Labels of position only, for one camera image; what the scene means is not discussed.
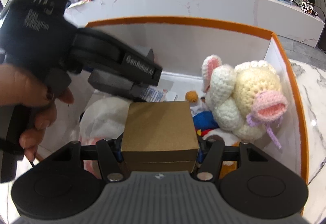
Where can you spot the person left hand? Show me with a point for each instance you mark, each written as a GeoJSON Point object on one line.
{"type": "Point", "coordinates": [19, 86]}

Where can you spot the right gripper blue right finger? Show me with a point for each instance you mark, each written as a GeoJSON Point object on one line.
{"type": "Point", "coordinates": [210, 167]}

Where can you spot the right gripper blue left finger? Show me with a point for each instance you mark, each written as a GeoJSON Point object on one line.
{"type": "Point", "coordinates": [108, 166]}

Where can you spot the sailor dog plush toy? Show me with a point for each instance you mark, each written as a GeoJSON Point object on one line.
{"type": "Point", "coordinates": [207, 129]}

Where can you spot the cow figurine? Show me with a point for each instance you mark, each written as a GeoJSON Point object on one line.
{"type": "Point", "coordinates": [308, 8]}

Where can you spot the cream crochet sheep doll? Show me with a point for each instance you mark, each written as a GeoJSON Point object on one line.
{"type": "Point", "coordinates": [246, 100]}

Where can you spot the white marble tv cabinet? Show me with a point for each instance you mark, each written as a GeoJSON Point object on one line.
{"type": "Point", "coordinates": [285, 20]}

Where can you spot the gold cardboard box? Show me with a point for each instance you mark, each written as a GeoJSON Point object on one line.
{"type": "Point", "coordinates": [160, 137]}

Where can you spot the white plush penguin toy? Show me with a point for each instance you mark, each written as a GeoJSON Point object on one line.
{"type": "Point", "coordinates": [104, 119]}

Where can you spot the dark grey gift box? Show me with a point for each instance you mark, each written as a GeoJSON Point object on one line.
{"type": "Point", "coordinates": [115, 85]}

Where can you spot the large orange cardboard box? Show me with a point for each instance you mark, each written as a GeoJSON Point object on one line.
{"type": "Point", "coordinates": [269, 186]}

